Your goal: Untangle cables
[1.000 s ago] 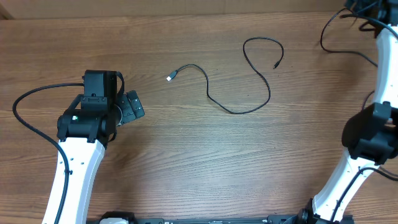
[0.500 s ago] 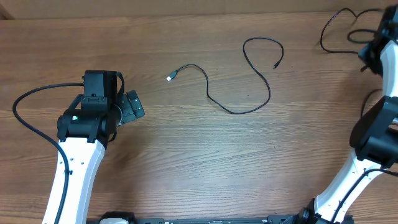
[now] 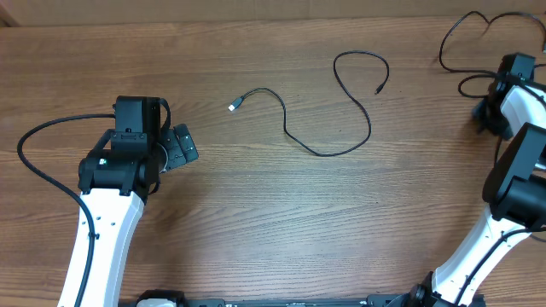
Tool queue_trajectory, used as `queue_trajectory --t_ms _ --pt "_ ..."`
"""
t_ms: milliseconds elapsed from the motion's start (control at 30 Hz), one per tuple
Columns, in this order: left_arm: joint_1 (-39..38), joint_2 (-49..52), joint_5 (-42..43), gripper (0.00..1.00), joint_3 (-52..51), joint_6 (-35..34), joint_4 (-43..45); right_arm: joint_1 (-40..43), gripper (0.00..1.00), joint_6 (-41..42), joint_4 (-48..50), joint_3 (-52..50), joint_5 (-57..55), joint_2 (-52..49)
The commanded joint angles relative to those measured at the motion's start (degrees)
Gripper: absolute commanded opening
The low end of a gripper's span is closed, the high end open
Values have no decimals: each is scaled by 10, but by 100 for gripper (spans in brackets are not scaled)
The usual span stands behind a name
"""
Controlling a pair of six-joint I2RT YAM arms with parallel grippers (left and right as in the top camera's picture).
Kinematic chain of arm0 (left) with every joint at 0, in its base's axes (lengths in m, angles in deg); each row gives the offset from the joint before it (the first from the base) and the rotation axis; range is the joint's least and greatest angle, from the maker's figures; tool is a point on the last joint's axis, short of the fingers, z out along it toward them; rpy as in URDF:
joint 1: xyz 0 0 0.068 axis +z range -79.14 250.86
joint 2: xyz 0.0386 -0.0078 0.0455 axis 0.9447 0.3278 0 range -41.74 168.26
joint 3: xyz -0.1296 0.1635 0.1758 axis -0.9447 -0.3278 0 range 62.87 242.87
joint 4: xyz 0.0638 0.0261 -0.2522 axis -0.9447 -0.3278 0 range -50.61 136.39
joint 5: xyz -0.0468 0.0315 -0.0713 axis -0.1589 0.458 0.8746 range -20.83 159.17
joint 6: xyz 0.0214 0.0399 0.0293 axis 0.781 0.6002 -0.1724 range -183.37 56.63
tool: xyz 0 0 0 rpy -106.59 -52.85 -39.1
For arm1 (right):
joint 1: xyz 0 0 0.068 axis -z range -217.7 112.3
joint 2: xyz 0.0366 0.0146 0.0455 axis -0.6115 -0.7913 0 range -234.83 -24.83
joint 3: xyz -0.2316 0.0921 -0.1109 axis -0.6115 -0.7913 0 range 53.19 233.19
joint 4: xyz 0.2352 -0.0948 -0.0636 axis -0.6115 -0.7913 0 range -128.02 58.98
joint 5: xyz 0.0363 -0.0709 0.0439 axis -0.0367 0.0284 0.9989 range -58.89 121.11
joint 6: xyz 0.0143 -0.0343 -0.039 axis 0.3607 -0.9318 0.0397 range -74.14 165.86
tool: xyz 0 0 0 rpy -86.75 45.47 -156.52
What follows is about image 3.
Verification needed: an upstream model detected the black usb cable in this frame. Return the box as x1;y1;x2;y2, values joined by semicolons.
438;10;546;74
227;50;391;158

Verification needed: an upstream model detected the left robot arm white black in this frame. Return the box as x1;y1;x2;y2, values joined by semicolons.
58;96;199;306

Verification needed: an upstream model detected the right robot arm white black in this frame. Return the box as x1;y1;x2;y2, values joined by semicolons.
403;53;545;306

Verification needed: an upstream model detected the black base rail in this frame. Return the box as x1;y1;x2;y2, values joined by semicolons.
183;294;407;307

